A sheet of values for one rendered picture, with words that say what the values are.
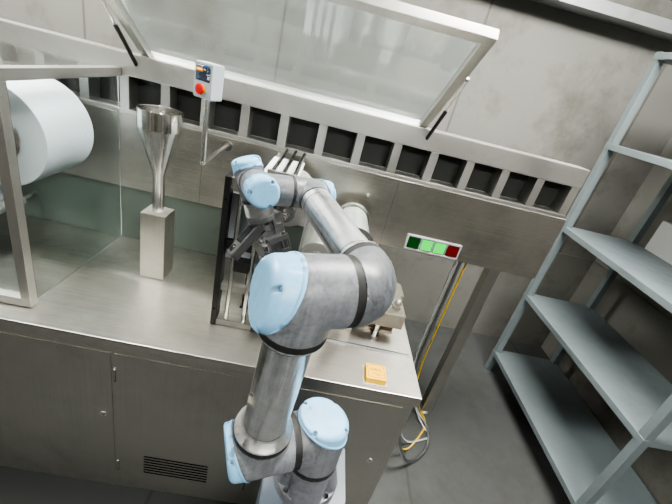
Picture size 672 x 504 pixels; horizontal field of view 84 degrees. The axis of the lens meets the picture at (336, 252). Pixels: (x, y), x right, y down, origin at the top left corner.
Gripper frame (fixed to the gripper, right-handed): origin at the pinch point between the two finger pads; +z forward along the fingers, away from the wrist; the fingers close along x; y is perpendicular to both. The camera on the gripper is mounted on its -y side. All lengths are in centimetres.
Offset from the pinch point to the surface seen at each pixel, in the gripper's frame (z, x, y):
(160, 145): -38, 46, -10
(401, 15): -60, -9, 48
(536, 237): 29, -9, 117
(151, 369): 27, 26, -39
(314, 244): 2.3, 15.6, 23.2
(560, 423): 165, -18, 147
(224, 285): 7.6, 23.5, -8.8
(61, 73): -62, 52, -28
